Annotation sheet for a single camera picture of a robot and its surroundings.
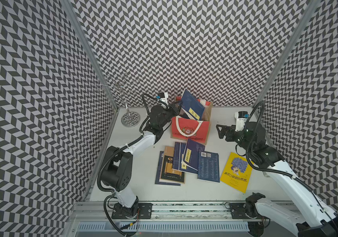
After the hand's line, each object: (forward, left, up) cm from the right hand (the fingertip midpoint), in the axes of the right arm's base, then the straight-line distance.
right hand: (224, 128), depth 74 cm
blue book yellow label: (+17, +16, -1) cm, 23 cm away
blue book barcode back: (-10, +6, -25) cm, 27 cm away
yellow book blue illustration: (-13, -10, -25) cm, 30 cm away
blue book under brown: (-10, +35, -23) cm, 43 cm away
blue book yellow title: (-4, +16, -22) cm, 27 cm away
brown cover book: (-15, +30, -22) cm, 40 cm away
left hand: (+14, +20, +5) cm, 25 cm away
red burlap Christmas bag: (+9, +20, -11) cm, 25 cm away
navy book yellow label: (-2, +24, -21) cm, 32 cm away
